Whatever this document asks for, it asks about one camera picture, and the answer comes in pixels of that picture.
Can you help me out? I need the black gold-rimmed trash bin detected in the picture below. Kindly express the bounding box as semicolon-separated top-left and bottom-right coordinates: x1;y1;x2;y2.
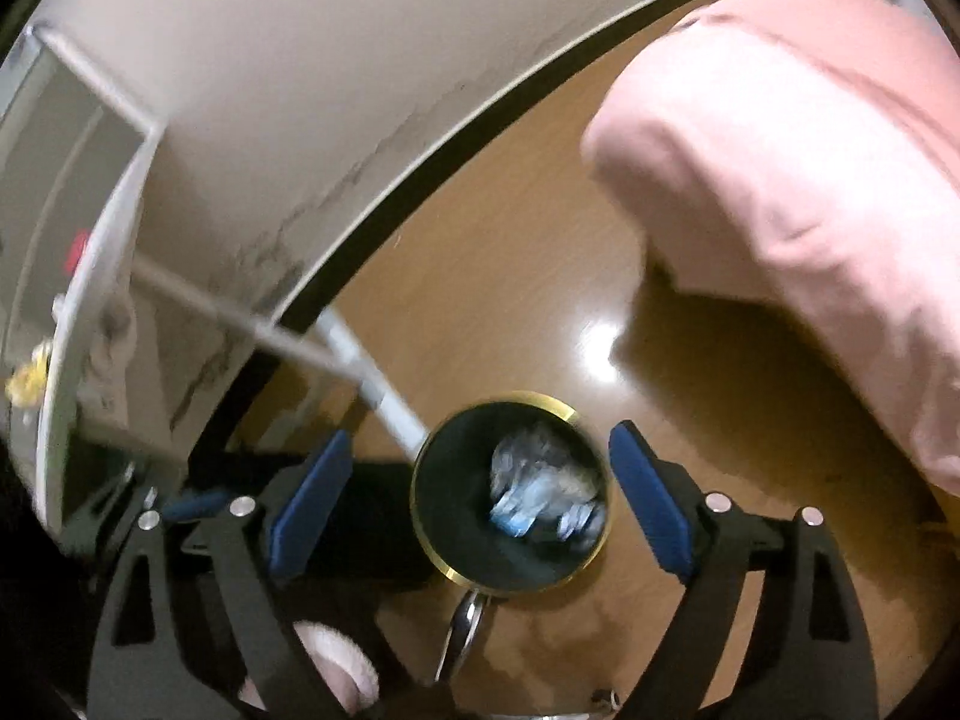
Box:
410;392;612;683

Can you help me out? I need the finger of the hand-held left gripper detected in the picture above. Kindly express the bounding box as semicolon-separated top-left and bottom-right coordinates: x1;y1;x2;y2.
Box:
161;490;231;524

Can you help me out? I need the pink fuzzy slipper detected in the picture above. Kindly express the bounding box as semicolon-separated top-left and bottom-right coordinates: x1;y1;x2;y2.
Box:
240;619;383;717

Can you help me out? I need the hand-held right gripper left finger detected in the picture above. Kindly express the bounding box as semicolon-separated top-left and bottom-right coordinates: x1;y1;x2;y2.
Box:
86;431;353;720

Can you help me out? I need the small yellow object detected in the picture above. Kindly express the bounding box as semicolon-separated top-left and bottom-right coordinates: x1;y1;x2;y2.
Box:
6;345;53;402

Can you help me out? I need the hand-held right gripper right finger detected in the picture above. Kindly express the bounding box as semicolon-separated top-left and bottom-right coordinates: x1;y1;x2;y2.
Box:
609;420;878;720

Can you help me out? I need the white table leg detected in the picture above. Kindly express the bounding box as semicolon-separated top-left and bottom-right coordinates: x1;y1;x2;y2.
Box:
131;255;430;466

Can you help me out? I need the pile of wrappers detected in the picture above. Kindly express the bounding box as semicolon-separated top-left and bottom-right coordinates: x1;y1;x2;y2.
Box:
487;424;608;541

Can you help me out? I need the beige shelf unit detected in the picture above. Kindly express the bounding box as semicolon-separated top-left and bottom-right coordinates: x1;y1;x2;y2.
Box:
0;37;155;361

